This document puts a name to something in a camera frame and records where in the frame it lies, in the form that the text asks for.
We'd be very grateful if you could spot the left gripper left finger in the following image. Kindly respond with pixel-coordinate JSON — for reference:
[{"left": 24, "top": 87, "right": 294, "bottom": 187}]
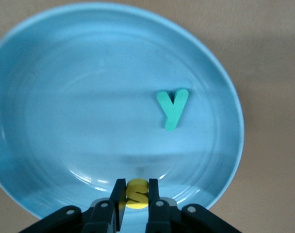
[{"left": 18, "top": 178, "right": 127, "bottom": 233}]

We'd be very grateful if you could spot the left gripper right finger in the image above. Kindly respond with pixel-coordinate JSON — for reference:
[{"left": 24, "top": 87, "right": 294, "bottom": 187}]
[{"left": 144, "top": 178, "right": 243, "bottom": 233}]

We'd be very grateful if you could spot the yellow foam letter s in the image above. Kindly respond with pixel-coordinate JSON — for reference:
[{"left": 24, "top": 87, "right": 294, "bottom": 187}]
[{"left": 118, "top": 178, "right": 150, "bottom": 210}]

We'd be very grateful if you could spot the teal foam letter y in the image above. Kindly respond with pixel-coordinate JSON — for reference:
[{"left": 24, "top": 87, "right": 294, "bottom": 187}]
[{"left": 156, "top": 87, "right": 190, "bottom": 132}]

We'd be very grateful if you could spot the blue plate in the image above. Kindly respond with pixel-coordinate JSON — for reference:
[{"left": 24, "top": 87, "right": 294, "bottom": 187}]
[{"left": 0, "top": 2, "right": 245, "bottom": 219}]

